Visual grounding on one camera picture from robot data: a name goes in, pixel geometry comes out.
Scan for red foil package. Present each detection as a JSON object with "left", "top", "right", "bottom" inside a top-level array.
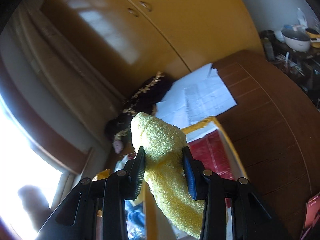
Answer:
[{"left": 188, "top": 130, "right": 234, "bottom": 180}]

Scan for yellow fluffy towel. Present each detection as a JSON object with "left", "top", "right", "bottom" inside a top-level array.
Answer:
[{"left": 131, "top": 112, "right": 204, "bottom": 238}]

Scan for yellow gift box tray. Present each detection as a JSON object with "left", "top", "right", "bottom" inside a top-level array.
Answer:
[{"left": 131, "top": 113, "right": 233, "bottom": 239}]

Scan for small pink knitted item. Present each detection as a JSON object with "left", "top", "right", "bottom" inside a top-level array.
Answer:
[{"left": 112, "top": 139, "right": 124, "bottom": 154}]

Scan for white paper sheets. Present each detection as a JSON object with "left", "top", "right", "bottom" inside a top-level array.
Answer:
[{"left": 155, "top": 63, "right": 236, "bottom": 129}]

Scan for dark purple gold-trimmed cloth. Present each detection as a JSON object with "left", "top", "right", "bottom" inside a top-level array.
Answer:
[{"left": 104, "top": 72, "right": 174, "bottom": 141}]

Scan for beige curtain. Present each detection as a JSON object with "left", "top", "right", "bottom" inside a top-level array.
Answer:
[{"left": 9, "top": 2, "right": 120, "bottom": 148}]

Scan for dark side table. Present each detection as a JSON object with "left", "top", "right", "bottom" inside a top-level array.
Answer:
[{"left": 259, "top": 30, "right": 319, "bottom": 106}]

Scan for white rice cooker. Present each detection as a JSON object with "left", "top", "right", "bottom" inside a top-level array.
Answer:
[{"left": 281, "top": 29, "right": 311, "bottom": 52}]

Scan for yellow wooden wardrobe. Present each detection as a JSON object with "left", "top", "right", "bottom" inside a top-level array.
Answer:
[{"left": 41, "top": 0, "right": 263, "bottom": 96}]

